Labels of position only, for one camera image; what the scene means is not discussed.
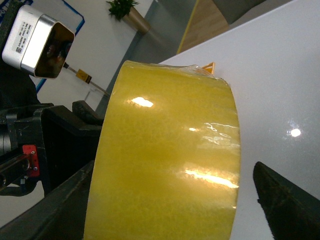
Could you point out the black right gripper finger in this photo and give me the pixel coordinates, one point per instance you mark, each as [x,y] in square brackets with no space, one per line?
[291,212]

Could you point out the yellow woven basket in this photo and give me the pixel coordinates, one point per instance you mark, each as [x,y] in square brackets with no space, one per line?
[210,68]

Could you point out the potted green plant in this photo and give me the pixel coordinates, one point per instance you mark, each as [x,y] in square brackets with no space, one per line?
[124,10]

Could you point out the yellow packing tape roll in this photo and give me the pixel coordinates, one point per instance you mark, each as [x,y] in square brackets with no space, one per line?
[168,161]

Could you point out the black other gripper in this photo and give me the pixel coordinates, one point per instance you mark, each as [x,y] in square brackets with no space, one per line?
[55,146]

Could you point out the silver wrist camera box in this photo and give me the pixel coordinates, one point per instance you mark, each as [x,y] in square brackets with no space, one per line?
[37,44]

